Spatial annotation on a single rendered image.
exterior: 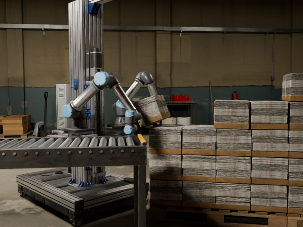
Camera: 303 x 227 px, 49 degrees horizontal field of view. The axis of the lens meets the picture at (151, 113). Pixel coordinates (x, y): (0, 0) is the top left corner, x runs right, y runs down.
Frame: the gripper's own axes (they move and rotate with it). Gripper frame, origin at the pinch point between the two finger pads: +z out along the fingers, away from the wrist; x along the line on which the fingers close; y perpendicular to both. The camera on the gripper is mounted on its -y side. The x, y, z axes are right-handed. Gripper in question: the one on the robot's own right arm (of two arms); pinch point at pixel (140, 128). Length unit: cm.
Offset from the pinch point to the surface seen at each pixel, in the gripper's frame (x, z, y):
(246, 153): -80, -1, -49
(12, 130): 433, 407, 96
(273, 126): -107, 0, -35
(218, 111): -69, -2, -8
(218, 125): -66, -2, -20
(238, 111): -85, -1, -14
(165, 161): -12.3, -5.3, -34.7
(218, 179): -50, -3, -63
